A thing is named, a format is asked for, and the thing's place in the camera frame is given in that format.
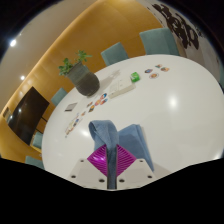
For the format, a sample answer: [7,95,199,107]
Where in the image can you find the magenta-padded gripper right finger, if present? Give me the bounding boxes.
[116,143,156,190]

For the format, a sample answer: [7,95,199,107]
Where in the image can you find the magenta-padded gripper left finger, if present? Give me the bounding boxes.
[67,144,108,190]

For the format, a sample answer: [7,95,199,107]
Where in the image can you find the blue towel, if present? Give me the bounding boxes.
[88,119,155,181]

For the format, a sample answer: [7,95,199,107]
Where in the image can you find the colourful sticker sheet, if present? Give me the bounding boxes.
[64,113,84,137]

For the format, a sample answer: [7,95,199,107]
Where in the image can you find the grey flat card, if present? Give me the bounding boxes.
[64,102,78,112]

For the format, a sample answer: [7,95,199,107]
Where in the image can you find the colourful round badges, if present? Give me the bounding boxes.
[81,93,109,114]
[144,63,171,80]

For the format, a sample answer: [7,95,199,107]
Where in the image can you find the white flat box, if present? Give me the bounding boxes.
[107,79,137,99]

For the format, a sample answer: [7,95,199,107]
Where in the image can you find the potted plant in grey pot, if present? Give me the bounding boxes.
[58,49,101,98]

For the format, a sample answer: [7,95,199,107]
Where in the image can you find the small green box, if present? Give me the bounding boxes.
[130,71,141,83]

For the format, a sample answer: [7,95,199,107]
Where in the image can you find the teal chairs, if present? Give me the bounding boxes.
[24,27,224,170]

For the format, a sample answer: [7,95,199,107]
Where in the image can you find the ceiling lights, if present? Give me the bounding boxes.
[9,38,26,81]

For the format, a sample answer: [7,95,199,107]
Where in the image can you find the black wall screen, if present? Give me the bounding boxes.
[7,86,50,146]

